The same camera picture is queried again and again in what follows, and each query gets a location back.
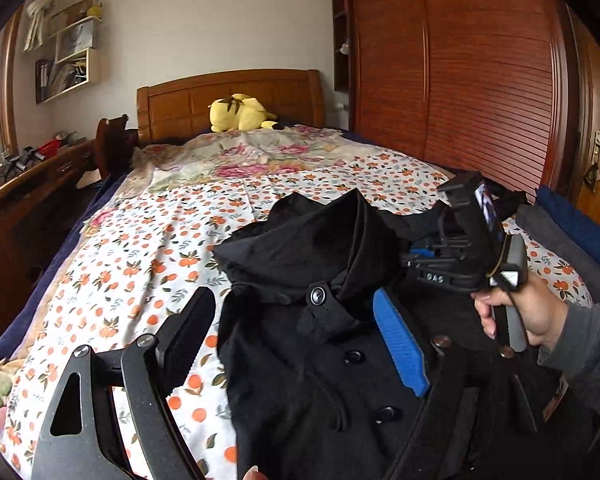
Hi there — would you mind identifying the yellow plush toy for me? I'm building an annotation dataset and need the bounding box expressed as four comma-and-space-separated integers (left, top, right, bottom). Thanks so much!
208, 93, 280, 134

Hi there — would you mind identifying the person's right forearm grey sleeve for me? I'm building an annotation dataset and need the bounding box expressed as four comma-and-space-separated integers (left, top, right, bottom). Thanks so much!
536, 302, 600, 423

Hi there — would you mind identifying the pink floral blanket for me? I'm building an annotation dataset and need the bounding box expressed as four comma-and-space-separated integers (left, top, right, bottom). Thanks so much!
82, 124, 397, 233

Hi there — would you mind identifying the folded grey cloth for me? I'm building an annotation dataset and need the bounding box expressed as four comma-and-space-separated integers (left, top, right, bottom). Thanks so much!
514, 204, 600, 304

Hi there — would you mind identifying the black coat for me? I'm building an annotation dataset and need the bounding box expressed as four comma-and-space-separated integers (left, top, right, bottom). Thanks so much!
212, 190, 600, 480

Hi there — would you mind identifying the white wall shelf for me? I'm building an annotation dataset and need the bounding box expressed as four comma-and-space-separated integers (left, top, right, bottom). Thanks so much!
22, 12, 104, 106

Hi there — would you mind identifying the dark wooden chair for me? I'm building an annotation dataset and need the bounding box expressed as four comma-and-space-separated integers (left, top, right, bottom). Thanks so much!
95, 114, 142, 182

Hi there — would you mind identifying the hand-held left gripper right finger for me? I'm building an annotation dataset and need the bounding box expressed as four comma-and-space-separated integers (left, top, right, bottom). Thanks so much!
372, 287, 600, 480

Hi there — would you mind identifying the wooden bed headboard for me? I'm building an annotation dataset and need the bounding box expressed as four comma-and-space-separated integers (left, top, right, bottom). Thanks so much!
136, 69, 327, 147

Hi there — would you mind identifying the folded blue cloth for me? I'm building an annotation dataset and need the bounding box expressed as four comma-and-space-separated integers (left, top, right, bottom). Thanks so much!
535, 185, 600, 277

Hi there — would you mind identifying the red-brown slatted wardrobe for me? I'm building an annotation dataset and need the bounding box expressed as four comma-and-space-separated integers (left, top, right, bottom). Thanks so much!
330, 0, 581, 203

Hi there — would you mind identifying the orange print bed sheet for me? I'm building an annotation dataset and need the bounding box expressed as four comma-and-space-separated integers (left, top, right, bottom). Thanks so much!
0, 152, 597, 480

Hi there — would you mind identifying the person's right hand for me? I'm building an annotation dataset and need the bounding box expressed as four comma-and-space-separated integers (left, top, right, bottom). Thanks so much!
472, 284, 569, 348

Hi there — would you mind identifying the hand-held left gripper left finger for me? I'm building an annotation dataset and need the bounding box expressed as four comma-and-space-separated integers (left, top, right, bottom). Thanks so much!
30, 286, 217, 480

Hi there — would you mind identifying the white ribbon bow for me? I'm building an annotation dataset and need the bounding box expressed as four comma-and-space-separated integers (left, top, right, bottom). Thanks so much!
24, 0, 75, 52

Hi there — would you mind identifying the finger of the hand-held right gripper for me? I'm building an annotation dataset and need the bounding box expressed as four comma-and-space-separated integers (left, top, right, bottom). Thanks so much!
400, 246, 444, 268

